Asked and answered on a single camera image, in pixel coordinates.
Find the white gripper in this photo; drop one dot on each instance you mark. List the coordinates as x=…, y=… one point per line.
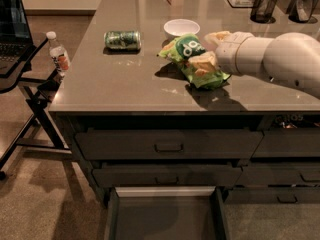
x=227, y=55

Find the green rice chip bag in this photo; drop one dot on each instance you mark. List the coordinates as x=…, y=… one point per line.
x=180, y=50

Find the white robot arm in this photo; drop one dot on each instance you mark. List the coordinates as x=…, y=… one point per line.
x=291, y=59

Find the snack bags in top drawer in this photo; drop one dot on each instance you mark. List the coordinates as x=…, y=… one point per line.
x=291, y=121

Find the grey kitchen counter cabinet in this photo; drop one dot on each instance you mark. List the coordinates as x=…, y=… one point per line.
x=109, y=89

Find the top right dark drawer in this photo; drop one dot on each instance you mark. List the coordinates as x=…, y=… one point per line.
x=289, y=143

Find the dark drawer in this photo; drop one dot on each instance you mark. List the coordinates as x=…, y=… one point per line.
x=280, y=174
x=289, y=143
x=168, y=144
x=166, y=174
x=274, y=195

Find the middle right dark drawer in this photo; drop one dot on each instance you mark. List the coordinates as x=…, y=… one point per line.
x=280, y=174

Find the bottom right dark drawer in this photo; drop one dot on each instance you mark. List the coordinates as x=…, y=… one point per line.
x=274, y=195

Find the top left dark drawer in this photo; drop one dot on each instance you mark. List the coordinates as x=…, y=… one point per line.
x=168, y=144

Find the middle left dark drawer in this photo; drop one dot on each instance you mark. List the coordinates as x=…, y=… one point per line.
x=166, y=174

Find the open bottom left drawer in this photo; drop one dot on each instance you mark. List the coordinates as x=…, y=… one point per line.
x=166, y=213

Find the white bowl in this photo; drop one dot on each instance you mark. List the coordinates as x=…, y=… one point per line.
x=178, y=27

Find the black mesh cup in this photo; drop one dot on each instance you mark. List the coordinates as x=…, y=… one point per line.
x=262, y=10

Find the green soda can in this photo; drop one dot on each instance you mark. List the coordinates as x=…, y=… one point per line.
x=122, y=40

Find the clear plastic water bottle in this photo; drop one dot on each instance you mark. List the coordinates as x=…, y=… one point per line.
x=58, y=53

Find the black laptop stand table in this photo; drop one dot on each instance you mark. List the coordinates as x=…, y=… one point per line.
x=38, y=94

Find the black laptop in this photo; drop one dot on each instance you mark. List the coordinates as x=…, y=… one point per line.
x=16, y=43

